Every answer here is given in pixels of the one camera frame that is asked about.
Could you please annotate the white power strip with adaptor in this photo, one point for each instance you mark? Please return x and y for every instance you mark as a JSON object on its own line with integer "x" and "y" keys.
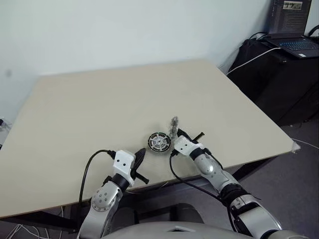
{"x": 3, "y": 123}

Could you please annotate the grey round motor lid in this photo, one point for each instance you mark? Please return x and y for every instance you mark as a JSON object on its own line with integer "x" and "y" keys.
{"x": 173, "y": 127}

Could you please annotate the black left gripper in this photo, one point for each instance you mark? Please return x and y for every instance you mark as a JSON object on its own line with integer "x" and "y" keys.
{"x": 134, "y": 169}

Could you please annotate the black open laptop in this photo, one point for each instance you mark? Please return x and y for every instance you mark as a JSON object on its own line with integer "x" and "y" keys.
{"x": 291, "y": 27}

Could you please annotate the silver robot torso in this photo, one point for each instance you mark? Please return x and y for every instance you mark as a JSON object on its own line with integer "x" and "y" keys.
{"x": 149, "y": 231}

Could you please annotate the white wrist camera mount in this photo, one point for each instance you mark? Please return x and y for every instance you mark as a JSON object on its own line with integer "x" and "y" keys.
{"x": 123, "y": 164}
{"x": 185, "y": 147}

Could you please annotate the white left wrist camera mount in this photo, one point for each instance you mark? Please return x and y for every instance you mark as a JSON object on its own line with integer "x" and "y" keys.
{"x": 123, "y": 164}

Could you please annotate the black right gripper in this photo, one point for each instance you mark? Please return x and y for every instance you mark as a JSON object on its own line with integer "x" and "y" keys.
{"x": 186, "y": 135}

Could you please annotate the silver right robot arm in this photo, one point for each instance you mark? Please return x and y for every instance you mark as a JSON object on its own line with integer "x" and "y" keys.
{"x": 211, "y": 169}

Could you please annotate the black equipment case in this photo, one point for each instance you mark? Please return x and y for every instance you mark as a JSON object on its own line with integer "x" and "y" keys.
{"x": 274, "y": 87}

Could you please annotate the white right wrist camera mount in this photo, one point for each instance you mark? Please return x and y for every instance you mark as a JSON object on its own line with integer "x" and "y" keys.
{"x": 185, "y": 147}

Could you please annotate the round motor housing with coils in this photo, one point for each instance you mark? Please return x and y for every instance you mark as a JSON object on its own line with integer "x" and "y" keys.
{"x": 150, "y": 147}

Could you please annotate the clear tape on table corner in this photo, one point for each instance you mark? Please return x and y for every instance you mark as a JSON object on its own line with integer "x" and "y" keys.
{"x": 295, "y": 147}

